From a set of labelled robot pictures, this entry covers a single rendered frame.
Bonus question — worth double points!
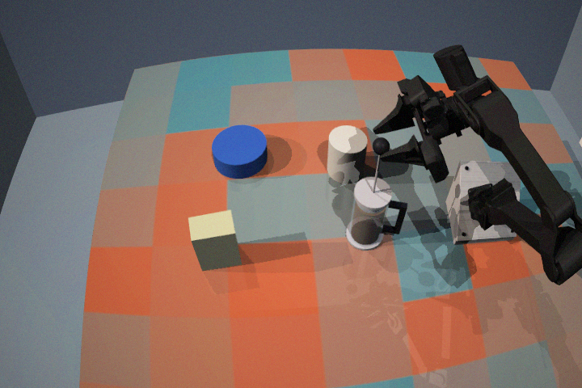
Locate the french press coffee maker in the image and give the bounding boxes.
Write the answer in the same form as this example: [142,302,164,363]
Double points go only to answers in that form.
[346,137,407,251]

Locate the cream cylinder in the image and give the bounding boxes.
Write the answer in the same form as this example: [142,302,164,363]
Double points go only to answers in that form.
[327,125,367,183]

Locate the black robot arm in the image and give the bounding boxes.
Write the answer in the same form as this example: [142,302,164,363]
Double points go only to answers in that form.
[404,44,582,285]

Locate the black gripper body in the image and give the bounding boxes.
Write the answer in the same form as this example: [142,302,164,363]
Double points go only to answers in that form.
[397,78,465,183]

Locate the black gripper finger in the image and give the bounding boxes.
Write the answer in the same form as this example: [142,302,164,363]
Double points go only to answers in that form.
[373,94,415,134]
[380,134,428,170]

